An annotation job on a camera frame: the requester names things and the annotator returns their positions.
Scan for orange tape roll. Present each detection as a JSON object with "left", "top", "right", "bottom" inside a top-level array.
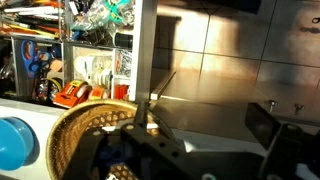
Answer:
[{"left": 88, "top": 85, "right": 110, "bottom": 102}]

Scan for round woven basket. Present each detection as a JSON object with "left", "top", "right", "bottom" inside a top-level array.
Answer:
[{"left": 45, "top": 98, "right": 168, "bottom": 180}]

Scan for small red box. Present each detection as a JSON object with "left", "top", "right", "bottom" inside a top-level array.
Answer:
[{"left": 113, "top": 84, "right": 130, "bottom": 101}]

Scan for blue bowl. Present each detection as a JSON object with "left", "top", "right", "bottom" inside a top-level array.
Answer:
[{"left": 0, "top": 116, "right": 36, "bottom": 172}]

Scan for bag of binder clips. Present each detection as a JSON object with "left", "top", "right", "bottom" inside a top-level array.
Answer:
[{"left": 114, "top": 49, "right": 133, "bottom": 78}]

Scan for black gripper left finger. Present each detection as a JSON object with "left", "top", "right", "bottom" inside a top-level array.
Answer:
[{"left": 63, "top": 101, "right": 201, "bottom": 180}]

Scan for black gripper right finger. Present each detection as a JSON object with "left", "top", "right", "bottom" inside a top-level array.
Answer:
[{"left": 245, "top": 102, "right": 320, "bottom": 180}]

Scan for white tape rolls stack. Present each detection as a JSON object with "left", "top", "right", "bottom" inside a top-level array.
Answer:
[{"left": 73, "top": 54, "right": 114, "bottom": 88}]

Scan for teal scissors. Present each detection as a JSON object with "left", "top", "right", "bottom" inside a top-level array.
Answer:
[{"left": 102, "top": 0, "right": 132, "bottom": 24}]

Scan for clear plastic drawer organizer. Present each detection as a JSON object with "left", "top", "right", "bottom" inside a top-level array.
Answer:
[{"left": 0, "top": 0, "right": 134, "bottom": 101}]

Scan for metal cabinet knob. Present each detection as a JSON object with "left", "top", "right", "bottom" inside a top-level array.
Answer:
[
  {"left": 293, "top": 103, "right": 306, "bottom": 117},
  {"left": 266, "top": 99, "right": 279, "bottom": 114}
]

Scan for blue scissors in package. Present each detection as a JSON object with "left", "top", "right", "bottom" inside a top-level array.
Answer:
[{"left": 19, "top": 38, "right": 57, "bottom": 79}]

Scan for orange tape dispenser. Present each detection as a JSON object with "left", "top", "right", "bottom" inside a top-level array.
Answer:
[{"left": 53, "top": 79, "right": 93, "bottom": 109}]

